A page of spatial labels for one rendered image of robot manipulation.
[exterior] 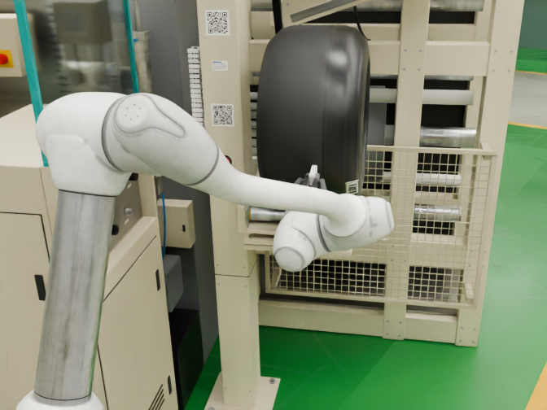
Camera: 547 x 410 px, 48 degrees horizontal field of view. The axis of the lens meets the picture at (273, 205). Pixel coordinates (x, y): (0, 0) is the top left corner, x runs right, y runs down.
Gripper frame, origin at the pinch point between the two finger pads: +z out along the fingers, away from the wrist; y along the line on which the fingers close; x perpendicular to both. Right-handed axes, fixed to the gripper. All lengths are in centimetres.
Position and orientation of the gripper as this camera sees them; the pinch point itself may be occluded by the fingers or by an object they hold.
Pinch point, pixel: (312, 175)
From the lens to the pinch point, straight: 177.5
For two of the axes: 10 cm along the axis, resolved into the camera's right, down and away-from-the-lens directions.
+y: -9.8, -0.6, 1.8
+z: 1.8, -5.2, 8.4
